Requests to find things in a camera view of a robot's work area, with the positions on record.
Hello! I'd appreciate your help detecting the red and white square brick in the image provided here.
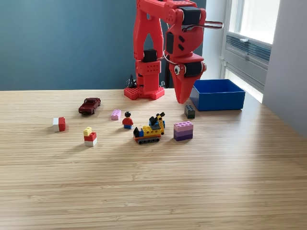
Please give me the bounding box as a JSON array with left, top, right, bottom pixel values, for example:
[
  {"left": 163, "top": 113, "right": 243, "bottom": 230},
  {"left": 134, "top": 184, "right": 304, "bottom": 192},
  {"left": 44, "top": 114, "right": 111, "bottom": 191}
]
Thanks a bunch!
[{"left": 52, "top": 117, "right": 66, "bottom": 132}]

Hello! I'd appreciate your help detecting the dark red toy car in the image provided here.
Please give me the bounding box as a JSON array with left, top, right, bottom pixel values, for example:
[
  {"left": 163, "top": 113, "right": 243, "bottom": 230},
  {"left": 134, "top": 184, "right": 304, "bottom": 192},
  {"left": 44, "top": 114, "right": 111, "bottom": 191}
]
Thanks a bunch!
[{"left": 78, "top": 97, "right": 102, "bottom": 115}]

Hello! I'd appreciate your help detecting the grey pleated window blind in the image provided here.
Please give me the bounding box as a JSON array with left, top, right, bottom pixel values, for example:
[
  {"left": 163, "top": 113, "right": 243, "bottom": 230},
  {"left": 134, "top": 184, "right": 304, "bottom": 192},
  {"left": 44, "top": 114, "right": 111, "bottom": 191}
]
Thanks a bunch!
[{"left": 225, "top": 33, "right": 272, "bottom": 63}]

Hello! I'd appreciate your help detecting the pink and purple brick stack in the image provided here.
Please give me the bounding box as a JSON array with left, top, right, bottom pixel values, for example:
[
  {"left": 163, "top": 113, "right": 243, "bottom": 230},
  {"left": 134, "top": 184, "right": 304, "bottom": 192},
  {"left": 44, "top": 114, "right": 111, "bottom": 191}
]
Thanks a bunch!
[{"left": 173, "top": 121, "right": 194, "bottom": 142}]

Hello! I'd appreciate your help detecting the red over white brick stack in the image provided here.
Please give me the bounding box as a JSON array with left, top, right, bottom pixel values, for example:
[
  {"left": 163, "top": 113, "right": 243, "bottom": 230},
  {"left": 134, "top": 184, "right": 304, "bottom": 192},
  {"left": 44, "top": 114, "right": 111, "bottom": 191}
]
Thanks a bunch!
[{"left": 83, "top": 132, "right": 98, "bottom": 147}]

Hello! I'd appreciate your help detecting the white window frame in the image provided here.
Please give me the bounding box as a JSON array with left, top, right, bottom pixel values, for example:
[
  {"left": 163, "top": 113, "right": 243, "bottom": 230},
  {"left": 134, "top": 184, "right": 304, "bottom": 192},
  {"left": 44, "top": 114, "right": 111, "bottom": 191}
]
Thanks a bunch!
[{"left": 222, "top": 0, "right": 281, "bottom": 104}]

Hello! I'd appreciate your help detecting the blue plastic bin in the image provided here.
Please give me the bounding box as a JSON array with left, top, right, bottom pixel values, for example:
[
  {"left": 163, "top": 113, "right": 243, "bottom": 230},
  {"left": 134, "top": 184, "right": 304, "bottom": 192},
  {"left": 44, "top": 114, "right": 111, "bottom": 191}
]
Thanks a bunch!
[{"left": 189, "top": 79, "right": 246, "bottom": 112}]

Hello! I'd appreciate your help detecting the black cable bundle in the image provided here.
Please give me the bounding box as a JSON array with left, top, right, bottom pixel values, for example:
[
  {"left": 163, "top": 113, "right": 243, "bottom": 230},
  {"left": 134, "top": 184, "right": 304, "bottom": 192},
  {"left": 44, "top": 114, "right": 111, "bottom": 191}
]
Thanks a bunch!
[{"left": 126, "top": 74, "right": 138, "bottom": 88}]

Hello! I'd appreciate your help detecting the toy figure red shirt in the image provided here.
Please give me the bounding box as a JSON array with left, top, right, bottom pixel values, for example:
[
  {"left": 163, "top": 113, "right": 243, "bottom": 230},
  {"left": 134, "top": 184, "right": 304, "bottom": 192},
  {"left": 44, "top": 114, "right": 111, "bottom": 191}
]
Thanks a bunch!
[{"left": 122, "top": 111, "right": 134, "bottom": 130}]

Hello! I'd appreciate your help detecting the yellow toy digger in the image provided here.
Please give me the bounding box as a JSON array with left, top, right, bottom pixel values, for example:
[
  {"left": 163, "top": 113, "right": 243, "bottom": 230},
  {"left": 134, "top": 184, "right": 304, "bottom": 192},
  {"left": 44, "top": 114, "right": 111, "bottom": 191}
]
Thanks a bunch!
[{"left": 133, "top": 111, "right": 166, "bottom": 146}]

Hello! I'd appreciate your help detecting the black brick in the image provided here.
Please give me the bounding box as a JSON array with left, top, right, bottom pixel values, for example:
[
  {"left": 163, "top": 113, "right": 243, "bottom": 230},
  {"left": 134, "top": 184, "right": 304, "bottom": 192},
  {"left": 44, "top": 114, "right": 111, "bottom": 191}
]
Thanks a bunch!
[{"left": 184, "top": 104, "right": 196, "bottom": 120}]

